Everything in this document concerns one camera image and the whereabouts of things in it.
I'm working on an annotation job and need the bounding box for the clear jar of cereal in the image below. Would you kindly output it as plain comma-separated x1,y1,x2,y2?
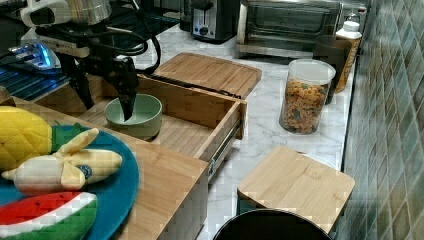
279,59,336,134

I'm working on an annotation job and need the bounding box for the yellow plush pineapple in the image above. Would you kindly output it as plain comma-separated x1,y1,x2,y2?
0,106,84,172

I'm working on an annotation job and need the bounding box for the orange bottle white cap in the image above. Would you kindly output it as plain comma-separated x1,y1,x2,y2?
335,20,362,93

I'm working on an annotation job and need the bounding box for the black round bowl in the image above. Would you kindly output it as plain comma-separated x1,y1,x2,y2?
213,209,333,240

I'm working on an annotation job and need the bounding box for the bamboo lid container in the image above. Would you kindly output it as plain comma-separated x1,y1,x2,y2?
237,146,355,233

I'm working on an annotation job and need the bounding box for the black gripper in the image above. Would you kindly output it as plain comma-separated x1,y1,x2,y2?
56,42,139,121

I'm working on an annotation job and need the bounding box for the plush peeled banana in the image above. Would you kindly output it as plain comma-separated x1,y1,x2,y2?
1,128,122,195

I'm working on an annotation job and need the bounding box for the open bamboo drawer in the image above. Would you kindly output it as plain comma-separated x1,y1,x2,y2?
34,75,247,161

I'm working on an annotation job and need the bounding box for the bamboo drawer cabinet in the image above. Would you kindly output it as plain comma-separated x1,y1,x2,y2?
0,96,210,240

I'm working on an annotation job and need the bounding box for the stainless toaster oven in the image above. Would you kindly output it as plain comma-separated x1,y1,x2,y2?
236,0,368,58

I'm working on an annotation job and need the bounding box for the plush watermelon slice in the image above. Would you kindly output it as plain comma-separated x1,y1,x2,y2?
1,192,98,240

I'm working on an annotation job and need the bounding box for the blue round plate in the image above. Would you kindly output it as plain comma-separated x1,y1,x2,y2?
1,128,139,240

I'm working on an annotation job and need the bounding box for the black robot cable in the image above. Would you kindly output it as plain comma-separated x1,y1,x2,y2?
79,0,162,76

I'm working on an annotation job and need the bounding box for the light green cup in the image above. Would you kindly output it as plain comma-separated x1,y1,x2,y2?
104,94,162,140

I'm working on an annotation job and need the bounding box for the bamboo cutting board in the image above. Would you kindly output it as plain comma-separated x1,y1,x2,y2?
154,53,262,99

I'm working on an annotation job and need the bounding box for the dark brown cup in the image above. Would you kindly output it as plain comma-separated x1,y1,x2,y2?
313,35,351,104

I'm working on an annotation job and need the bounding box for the black silver toaster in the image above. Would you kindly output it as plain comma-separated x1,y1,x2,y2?
191,0,240,43

